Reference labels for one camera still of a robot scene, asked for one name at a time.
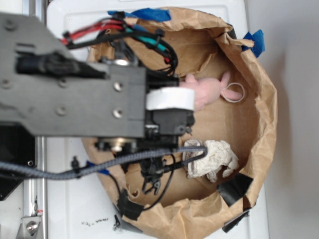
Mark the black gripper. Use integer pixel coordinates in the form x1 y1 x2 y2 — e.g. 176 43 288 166
96 68 195 195

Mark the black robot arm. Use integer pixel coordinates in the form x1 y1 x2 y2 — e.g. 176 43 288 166
0 13 195 183

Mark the pink plush bunny toy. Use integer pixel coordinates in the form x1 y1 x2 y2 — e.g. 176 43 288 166
179 71 246 111

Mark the brown paper-lined cardboard bin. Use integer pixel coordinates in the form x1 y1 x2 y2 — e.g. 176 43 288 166
99 7 278 239

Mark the white crumpled paper ball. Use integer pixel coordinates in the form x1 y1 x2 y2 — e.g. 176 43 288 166
184 139 239 183

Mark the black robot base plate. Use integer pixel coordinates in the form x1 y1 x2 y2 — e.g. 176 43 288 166
0 126 37 201

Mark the aluminium extrusion rail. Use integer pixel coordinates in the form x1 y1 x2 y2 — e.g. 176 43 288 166
22 0 49 239

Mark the grey braided cable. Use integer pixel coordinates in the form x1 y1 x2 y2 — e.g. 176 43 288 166
0 145 208 180

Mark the metal corner bracket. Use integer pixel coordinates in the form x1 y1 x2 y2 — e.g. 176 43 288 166
15 216 43 239

